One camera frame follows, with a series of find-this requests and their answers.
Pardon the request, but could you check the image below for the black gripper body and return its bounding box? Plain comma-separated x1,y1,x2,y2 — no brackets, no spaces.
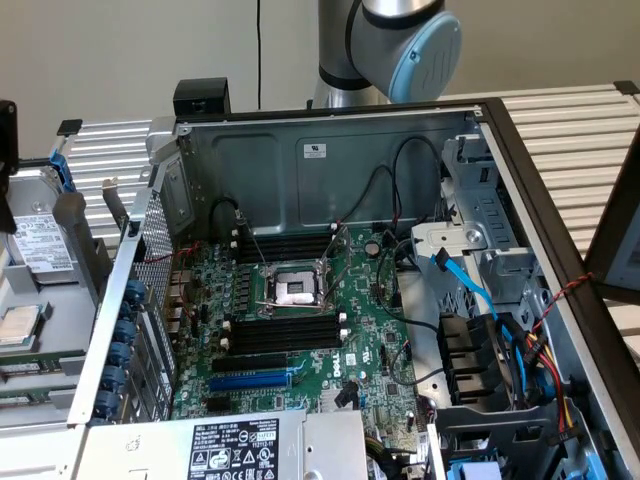
0,98,20,177

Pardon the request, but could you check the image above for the silver hard disk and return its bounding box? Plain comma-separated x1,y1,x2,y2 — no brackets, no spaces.
0,167,77,284

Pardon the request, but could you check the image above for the silver CPU chip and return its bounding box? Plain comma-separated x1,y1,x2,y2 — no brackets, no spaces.
0,303,43,349

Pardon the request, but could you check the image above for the grey parts rack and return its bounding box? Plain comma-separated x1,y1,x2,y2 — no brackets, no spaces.
0,192,117,480

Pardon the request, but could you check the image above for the black box behind case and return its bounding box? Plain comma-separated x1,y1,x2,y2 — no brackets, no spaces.
173,78,231,121

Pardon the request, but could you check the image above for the metal locking lever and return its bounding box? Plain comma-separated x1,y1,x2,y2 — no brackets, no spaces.
233,207,269,269

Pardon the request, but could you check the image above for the silver power supply unit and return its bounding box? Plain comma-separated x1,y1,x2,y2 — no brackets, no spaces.
74,408,369,480

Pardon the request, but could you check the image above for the long black expansion slot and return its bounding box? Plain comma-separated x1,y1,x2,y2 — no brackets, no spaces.
211,352,290,374

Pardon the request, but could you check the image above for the CPU socket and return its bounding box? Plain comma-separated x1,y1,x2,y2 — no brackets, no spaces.
255,263,327,315

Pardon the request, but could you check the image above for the blue expansion slot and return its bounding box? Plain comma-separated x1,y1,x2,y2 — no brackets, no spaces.
208,372,294,394

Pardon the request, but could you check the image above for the white label sticker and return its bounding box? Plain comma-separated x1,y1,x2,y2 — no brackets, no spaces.
295,141,329,161

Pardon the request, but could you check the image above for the metal socket cover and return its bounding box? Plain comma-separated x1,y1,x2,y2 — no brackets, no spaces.
318,224,352,304

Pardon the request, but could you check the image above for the open metal PC case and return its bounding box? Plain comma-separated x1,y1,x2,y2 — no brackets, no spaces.
67,97,640,480

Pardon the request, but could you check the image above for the green Dell motherboard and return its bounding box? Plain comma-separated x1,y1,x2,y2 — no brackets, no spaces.
169,224,420,436

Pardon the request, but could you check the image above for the silver chipset heatsink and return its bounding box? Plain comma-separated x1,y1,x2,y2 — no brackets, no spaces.
319,388,364,414

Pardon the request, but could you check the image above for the silver disk bay cage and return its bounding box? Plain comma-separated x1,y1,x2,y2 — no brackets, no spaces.
409,132,541,321

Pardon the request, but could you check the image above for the black fan shroud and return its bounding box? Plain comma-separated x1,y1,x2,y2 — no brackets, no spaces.
437,312,519,407

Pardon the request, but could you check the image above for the grey plastic drive cage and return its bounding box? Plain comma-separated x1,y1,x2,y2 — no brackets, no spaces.
429,403,569,480

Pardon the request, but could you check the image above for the dark leaning panel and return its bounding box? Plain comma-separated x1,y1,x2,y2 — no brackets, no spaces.
583,132,640,304

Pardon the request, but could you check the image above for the blue disk caddy rail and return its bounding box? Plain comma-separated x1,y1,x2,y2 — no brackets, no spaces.
47,148,76,194

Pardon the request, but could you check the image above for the graphics card metal bracket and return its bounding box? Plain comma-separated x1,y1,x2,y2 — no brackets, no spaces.
101,178,132,236

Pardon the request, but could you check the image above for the thin black wall cable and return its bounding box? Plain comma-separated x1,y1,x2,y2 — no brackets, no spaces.
256,0,265,109

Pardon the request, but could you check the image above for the black looped wire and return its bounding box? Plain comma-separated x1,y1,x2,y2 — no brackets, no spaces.
360,136,447,226

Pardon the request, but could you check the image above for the black wire over motherboard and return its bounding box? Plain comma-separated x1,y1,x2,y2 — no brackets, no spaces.
375,238,444,334

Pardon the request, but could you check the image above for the blue SATA wire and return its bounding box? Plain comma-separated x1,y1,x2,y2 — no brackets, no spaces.
430,248,504,324

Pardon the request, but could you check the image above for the coloured power wire bundle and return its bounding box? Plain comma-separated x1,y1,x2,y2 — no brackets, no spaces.
499,314,584,449

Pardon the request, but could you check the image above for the red black twisted wire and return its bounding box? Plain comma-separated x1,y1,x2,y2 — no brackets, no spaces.
530,271,597,334

